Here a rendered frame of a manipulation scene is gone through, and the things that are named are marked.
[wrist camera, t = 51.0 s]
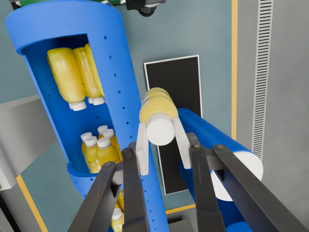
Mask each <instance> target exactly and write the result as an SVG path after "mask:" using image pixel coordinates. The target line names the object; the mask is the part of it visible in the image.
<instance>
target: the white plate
mask: <svg viewBox="0 0 309 232"><path fill-rule="evenodd" d="M234 154H235V155H236V156H237V157H238V158H239V159H240V160H241V161H242V162H243V163H244V164H245V165H246V166H247V167H248V168H249V169H250V171H251V172H252V173H253V174H254V175H255V176H256V177H257V178H258V179H259V180H260V181H261V179H262V176H263V165H262V162H261V160H260V159H259V158H258V157H257V156H256V155H254V154H253V153H250V152H247V151H239V152H234ZM211 177H212V182H213V186H214V190H215V194H216V197H217V198H219V199H221V200H224V201H232V199H231V197H230V196H229V194H228V193H227V191H226V190H225V188H224V186H223V185H222V183H221V182H220V180H219V179H218V177H217V176H216V174H215V173H214V170H212V172H211Z"/></svg>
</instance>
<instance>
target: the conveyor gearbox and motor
mask: <svg viewBox="0 0 309 232"><path fill-rule="evenodd" d="M165 2H166V0H146V3H145V7H144V8H140V9H139V10H138V12H139V13H140V14H141V15H142V16H144V17H150V16H151V15H152V14H153V13H154V12H155V9H156V8H157V6H158V5H159V4H162V3H165Z"/></svg>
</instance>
